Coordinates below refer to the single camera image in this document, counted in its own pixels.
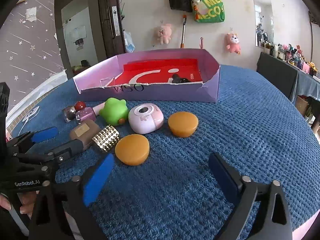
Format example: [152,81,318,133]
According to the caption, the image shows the brown square compact case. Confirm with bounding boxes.
[69,119,101,151]

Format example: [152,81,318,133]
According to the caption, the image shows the glitter bottle with red cap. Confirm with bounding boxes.
[62,101,86,122]

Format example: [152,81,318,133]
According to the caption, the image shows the gold studded cylinder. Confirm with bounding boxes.
[92,125,120,153]

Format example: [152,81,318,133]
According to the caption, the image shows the purple nail polish bottle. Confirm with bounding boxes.
[75,103,105,124]

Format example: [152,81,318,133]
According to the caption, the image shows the green and orange toy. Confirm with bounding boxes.
[99,98,129,126]

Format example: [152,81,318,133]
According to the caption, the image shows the orange round puck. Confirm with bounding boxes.
[168,111,199,138]
[115,134,150,166]

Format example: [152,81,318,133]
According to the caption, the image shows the pink round gadget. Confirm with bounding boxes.
[128,103,164,134]

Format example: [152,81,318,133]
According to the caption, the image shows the person's left hand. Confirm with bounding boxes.
[0,191,39,218]

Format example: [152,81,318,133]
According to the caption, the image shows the blue textured table cloth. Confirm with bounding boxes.
[10,64,320,240]

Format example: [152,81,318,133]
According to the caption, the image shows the star patterned curtain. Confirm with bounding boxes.
[1,0,64,109]

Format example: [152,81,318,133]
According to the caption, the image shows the red Miniso paper liner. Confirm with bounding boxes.
[108,59,202,87]

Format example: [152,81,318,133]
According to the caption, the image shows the side table with blue cloth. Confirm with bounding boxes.
[257,52,319,102]

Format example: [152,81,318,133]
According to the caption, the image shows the purple cardboard tray box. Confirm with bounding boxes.
[73,49,220,102]

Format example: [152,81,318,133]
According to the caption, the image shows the dark wooden door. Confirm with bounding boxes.
[98,0,126,58]

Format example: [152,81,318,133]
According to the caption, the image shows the pink plush toy left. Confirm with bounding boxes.
[157,23,172,45]

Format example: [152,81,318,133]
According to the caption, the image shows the pink plush toy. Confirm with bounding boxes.
[226,33,241,55]
[157,23,172,45]

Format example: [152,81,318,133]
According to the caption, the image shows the mop with orange grip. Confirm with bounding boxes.
[180,15,187,48]

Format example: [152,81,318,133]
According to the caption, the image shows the cosmetics clutter on table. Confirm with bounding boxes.
[263,42,319,78]

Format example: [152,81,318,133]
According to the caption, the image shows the pink plush toy right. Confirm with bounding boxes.
[226,33,241,55]

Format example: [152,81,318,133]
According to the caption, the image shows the green tote bag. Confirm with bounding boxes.
[192,0,226,23]

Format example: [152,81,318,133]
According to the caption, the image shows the wall mirror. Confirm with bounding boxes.
[253,0,274,47]

